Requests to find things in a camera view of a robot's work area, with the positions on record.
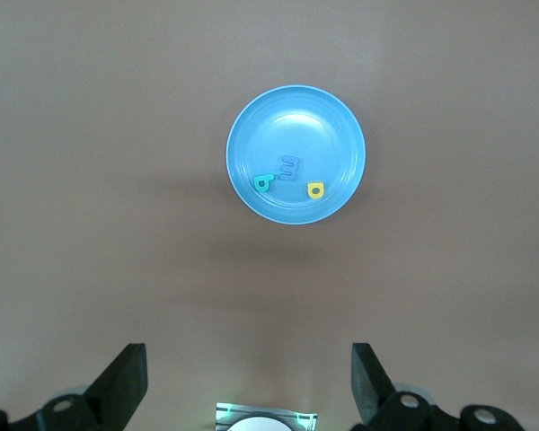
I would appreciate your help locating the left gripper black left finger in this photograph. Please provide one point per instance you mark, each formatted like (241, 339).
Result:
(112, 395)

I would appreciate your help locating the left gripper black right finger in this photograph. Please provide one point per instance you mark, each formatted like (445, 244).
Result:
(377, 404)

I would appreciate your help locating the yellow letter d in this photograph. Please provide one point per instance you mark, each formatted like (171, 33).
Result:
(315, 190)

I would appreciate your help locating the teal letter p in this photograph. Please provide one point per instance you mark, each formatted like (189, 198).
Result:
(263, 182)

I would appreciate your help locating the blue letter E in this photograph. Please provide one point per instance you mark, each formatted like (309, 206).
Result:
(290, 168)

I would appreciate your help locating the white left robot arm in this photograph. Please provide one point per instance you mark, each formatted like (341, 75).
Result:
(259, 424)

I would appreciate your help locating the brown table cover sheet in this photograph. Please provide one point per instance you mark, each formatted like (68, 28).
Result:
(72, 179)

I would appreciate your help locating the blue plate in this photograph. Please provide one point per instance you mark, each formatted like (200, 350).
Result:
(296, 130)

